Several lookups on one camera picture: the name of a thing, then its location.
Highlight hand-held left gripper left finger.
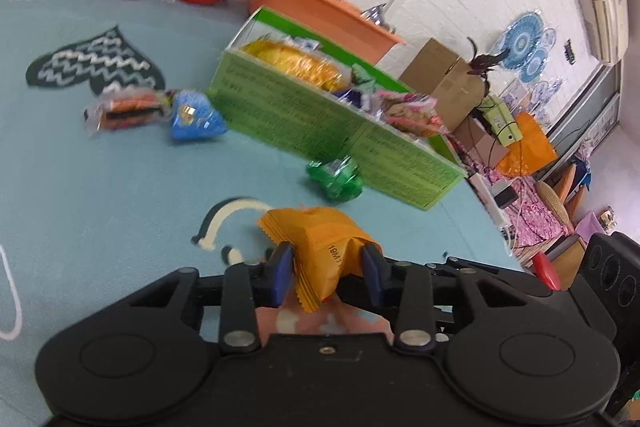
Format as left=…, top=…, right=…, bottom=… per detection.
left=125, top=242, right=296, bottom=355

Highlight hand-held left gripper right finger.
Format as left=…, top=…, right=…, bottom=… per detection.
left=360, top=244, right=529, bottom=353

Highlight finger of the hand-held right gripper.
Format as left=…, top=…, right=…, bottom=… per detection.
left=430, top=255, right=584, bottom=309
left=337, top=274, right=399, bottom=323

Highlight orange snack packet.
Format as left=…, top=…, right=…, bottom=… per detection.
left=257, top=205, right=384, bottom=313

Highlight green cardboard box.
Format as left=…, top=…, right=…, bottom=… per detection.
left=207, top=5, right=469, bottom=212

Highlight clear bag of red dates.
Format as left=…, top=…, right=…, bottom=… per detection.
left=374, top=89, right=444, bottom=138

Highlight clear packet of orange snacks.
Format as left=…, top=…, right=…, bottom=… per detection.
left=82, top=87, right=174, bottom=138

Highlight red plastic object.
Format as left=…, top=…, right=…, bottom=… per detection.
left=532, top=251, right=561, bottom=291

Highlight pink floral cloth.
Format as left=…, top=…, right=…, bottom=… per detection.
left=464, top=156, right=577, bottom=259

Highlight woven straw cushion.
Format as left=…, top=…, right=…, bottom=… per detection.
left=537, top=179, right=571, bottom=228

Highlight green foil candy packet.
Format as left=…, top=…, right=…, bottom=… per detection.
left=305, top=156, right=365, bottom=203

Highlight white power strip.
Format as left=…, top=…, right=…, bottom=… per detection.
left=469, top=176, right=506, bottom=229

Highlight orange plastic bag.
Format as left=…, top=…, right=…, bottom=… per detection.
left=494, top=111, right=559, bottom=178

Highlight small brown cardboard box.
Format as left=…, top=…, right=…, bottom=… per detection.
left=452, top=114, right=506, bottom=168

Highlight pale green device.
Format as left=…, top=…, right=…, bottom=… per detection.
left=482, top=94, right=524, bottom=146

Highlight teal printed tablecloth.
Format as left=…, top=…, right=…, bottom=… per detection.
left=0, top=0, right=523, bottom=427

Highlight dark blue snack packet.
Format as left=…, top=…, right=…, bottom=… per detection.
left=332, top=86, right=376, bottom=110

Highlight green snack packet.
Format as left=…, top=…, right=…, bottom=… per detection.
left=349, top=64, right=376, bottom=86

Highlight large yellow snack bag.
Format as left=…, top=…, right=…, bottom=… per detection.
left=242, top=37, right=351, bottom=93

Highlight dark purple plant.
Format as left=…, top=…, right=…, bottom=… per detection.
left=466, top=36, right=512, bottom=78

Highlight shiny metal ladle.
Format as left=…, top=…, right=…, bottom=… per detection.
left=360, top=2, right=397, bottom=30

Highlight orange plastic basket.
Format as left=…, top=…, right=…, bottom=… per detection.
left=248, top=0, right=406, bottom=66

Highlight white air conditioner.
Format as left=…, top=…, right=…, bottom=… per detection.
left=574, top=0, right=629, bottom=66

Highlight blue patterned wall plates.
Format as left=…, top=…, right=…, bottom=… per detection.
left=499, top=9, right=557, bottom=84

